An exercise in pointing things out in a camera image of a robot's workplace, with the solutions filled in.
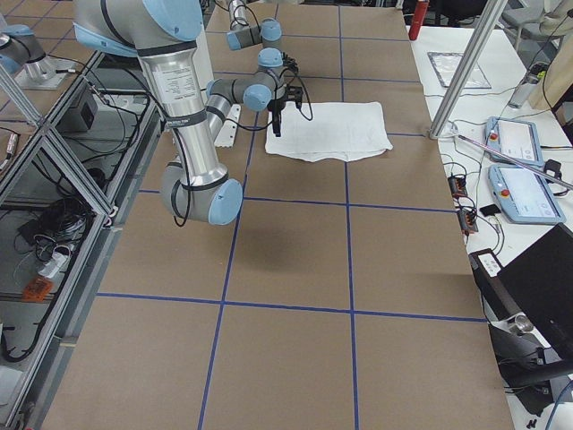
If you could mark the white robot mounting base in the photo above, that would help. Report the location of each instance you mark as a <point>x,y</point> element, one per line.
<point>223,115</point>

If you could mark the aluminium frame post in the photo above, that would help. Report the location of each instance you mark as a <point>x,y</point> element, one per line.
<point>491,14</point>

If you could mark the black laptop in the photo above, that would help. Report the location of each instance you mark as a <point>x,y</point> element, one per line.
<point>538,283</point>

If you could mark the grey water bottle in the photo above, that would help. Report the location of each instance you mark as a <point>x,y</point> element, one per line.
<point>523,91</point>

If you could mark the orange device on floor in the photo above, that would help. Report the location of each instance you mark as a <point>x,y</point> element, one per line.
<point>37,289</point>

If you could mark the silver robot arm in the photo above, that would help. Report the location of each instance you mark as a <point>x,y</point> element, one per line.
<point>245,30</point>
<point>196,185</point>

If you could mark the red bottle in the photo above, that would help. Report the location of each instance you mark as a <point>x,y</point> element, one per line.
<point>416,24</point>

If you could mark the lower teach pendant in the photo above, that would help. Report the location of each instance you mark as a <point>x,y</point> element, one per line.
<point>524,197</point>

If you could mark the teach pendant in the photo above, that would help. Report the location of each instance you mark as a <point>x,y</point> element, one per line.
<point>515,138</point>
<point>524,197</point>

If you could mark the upper teach pendant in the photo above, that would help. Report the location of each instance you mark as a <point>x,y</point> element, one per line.
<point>515,138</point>

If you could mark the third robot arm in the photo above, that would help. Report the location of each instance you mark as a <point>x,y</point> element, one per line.
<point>19,45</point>

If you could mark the white long-sleeve printed shirt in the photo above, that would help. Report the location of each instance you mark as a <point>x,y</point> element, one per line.
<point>330,130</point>

